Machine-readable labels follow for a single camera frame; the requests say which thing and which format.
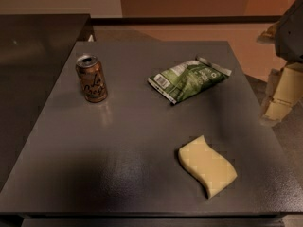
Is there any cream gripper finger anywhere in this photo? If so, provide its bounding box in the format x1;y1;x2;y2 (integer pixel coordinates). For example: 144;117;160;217
259;61;303;127

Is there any yellow wavy sponge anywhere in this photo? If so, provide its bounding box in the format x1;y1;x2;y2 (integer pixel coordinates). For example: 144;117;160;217
178;135;238;199

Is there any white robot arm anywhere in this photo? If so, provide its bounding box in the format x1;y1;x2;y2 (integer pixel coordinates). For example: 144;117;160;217
259;0;303;127

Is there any green snack bag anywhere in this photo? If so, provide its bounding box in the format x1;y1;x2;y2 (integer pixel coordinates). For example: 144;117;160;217
148;57;232;104

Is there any orange LaCroix soda can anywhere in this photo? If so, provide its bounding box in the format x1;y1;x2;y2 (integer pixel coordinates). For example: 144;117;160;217
76;54;108;103

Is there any dark side table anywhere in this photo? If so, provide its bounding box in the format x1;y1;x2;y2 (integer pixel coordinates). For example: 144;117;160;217
0;14;95;189

